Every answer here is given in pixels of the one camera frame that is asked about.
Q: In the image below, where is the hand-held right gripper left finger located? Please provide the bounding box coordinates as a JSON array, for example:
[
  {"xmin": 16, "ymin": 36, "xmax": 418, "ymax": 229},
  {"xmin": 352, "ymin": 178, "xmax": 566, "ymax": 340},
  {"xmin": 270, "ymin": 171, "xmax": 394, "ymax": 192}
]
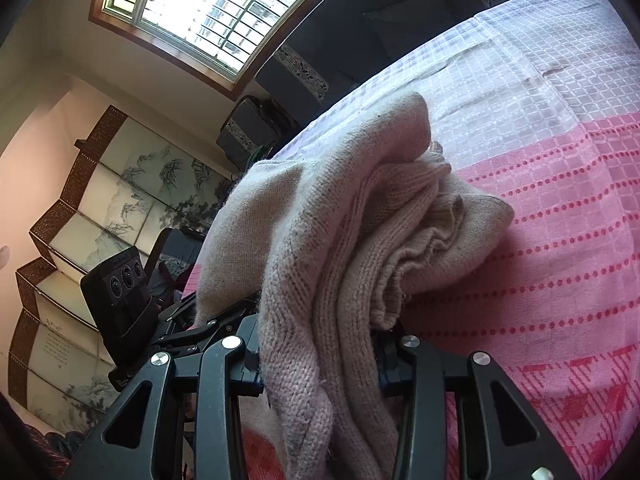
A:
[{"xmin": 62, "ymin": 315, "xmax": 264, "ymax": 480}]

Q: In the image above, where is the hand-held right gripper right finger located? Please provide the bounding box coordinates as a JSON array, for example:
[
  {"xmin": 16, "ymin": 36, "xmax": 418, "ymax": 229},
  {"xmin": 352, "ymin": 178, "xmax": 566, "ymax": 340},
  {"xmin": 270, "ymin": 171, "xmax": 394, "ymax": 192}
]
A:
[{"xmin": 372, "ymin": 327, "xmax": 584, "ymax": 480}]

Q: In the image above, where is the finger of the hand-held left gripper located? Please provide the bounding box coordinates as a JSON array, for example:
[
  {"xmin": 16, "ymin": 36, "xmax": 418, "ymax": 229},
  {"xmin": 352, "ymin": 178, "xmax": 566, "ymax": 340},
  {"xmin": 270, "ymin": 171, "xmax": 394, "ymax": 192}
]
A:
[
  {"xmin": 158, "ymin": 292, "xmax": 200, "ymax": 325},
  {"xmin": 149, "ymin": 315, "xmax": 250, "ymax": 357}
]

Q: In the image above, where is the pale pink knit sweater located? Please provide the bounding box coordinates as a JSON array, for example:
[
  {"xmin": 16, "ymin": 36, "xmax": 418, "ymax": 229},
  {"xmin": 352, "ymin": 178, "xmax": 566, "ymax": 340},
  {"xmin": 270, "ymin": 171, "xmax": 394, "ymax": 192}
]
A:
[{"xmin": 192, "ymin": 91, "xmax": 516, "ymax": 480}]

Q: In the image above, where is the painted folding screen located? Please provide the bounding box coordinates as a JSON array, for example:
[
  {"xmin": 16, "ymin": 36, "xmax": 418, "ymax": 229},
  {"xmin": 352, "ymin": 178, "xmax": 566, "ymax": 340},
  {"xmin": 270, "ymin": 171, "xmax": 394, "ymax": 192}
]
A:
[{"xmin": 7, "ymin": 105, "xmax": 237, "ymax": 437}]

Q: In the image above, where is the dark chair with patterned band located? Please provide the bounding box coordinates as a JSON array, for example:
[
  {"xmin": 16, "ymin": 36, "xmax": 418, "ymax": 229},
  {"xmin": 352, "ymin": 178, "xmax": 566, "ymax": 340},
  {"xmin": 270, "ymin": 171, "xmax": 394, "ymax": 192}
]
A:
[{"xmin": 216, "ymin": 96, "xmax": 302, "ymax": 172}]

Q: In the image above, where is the pink checkered bedspread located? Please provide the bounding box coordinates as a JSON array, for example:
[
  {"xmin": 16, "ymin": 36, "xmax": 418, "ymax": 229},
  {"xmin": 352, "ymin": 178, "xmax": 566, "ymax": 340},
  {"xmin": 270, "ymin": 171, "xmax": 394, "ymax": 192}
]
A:
[{"xmin": 180, "ymin": 0, "xmax": 640, "ymax": 480}]

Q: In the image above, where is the barred window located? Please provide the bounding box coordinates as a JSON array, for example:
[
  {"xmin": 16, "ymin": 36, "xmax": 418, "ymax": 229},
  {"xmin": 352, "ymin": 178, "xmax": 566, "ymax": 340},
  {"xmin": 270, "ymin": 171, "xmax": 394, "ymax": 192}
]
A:
[{"xmin": 90, "ymin": 0, "xmax": 383, "ymax": 102}]

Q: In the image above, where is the dark sofa cushion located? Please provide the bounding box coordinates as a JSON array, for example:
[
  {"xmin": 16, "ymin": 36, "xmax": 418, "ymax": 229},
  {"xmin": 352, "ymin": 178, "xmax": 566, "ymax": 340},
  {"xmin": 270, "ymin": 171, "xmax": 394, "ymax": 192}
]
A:
[{"xmin": 362, "ymin": 0, "xmax": 462, "ymax": 62}]

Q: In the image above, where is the dark sofa with patterned bands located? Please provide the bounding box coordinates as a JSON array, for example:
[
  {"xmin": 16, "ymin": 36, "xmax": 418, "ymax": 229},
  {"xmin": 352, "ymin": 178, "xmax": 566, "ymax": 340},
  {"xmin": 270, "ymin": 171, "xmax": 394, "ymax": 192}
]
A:
[{"xmin": 255, "ymin": 0, "xmax": 596, "ymax": 128}]

